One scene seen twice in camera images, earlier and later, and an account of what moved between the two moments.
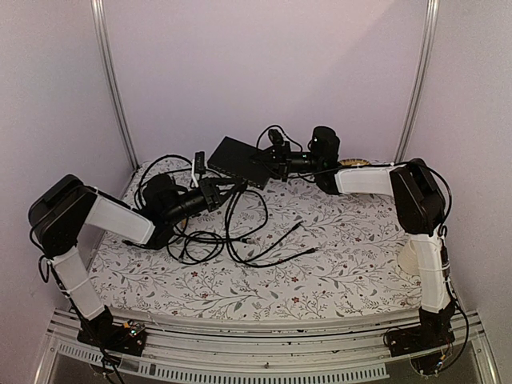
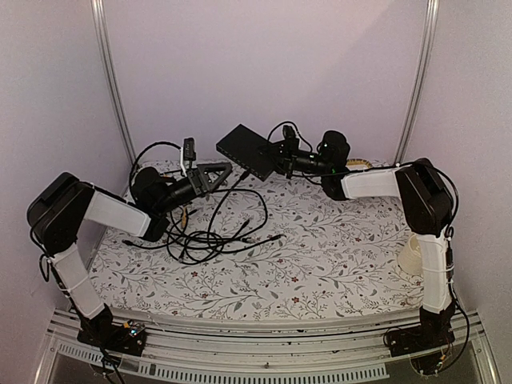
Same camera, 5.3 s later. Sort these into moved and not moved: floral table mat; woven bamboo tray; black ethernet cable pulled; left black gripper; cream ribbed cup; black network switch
Moved: black ethernet cable pulled; left black gripper; black network switch
Not moved: floral table mat; cream ribbed cup; woven bamboo tray
